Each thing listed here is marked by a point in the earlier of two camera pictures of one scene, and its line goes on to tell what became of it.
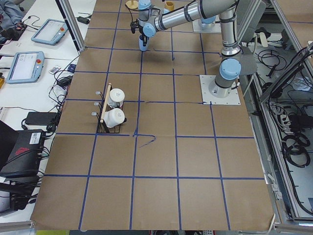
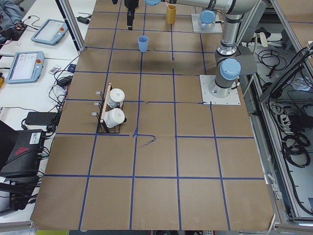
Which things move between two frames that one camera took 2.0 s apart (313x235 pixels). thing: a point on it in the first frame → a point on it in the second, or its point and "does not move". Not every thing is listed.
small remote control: x=54 y=69 does not move
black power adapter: x=41 y=118 does not move
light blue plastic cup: x=143 y=41 does not move
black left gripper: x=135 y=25 → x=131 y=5
